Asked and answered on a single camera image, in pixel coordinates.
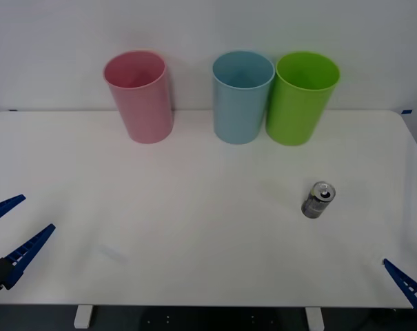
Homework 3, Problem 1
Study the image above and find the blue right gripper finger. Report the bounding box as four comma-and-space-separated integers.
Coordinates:
383, 258, 417, 310

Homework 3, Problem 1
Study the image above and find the silver and black drink can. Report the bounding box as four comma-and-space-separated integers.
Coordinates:
301, 181, 336, 219

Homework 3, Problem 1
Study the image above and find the white table leg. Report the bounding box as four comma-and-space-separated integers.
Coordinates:
73, 305, 92, 329
304, 307, 325, 331

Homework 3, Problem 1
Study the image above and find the pink plastic bin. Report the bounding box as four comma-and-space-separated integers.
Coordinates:
102, 50, 175, 145

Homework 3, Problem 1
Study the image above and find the green plastic bin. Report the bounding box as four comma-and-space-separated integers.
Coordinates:
265, 51, 341, 147

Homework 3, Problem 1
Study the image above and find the pale blue plastic bin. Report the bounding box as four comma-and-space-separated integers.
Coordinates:
212, 50, 276, 146

